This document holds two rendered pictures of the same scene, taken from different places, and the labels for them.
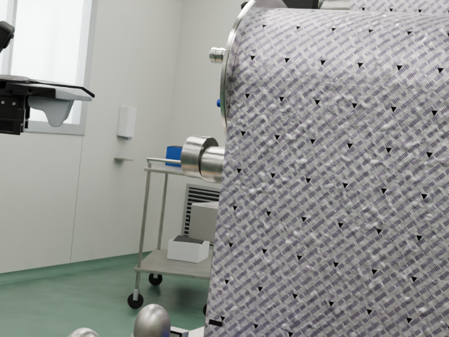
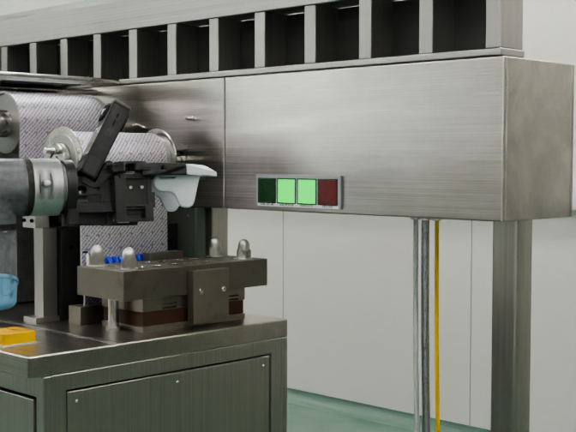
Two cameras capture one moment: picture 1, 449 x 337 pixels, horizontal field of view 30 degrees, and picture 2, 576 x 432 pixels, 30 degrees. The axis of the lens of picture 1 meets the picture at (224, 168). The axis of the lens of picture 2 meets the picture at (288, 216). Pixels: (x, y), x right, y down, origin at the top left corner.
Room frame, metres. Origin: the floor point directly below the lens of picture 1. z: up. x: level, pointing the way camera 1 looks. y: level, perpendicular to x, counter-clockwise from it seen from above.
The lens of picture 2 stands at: (-0.41, 2.07, 1.25)
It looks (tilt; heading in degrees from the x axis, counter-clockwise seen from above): 3 degrees down; 286
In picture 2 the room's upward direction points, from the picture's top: straight up
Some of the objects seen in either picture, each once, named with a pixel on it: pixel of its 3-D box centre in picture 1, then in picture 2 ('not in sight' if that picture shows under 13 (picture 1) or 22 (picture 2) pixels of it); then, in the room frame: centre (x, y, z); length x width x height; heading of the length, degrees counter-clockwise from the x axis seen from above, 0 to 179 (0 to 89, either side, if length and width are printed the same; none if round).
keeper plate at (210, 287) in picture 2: not in sight; (209, 295); (0.39, -0.06, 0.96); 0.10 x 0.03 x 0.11; 62
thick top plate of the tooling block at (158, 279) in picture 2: not in sight; (176, 275); (0.48, -0.09, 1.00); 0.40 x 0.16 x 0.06; 62
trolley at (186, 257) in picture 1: (188, 225); not in sight; (5.57, 0.20, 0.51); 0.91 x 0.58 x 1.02; 176
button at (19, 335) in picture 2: not in sight; (9, 336); (0.69, 0.25, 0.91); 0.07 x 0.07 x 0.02; 62
